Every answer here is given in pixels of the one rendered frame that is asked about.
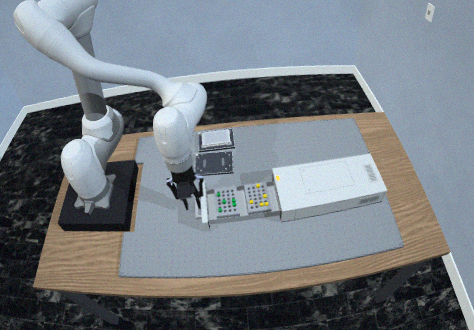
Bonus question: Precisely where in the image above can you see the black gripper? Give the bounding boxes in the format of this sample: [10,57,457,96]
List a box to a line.
[167,166,204,210]

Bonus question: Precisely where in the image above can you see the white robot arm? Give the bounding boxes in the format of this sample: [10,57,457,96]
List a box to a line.
[13,0,207,215]

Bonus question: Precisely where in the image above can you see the grey rack with round holes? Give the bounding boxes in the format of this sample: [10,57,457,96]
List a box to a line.
[214,186,240,219]
[244,182,272,215]

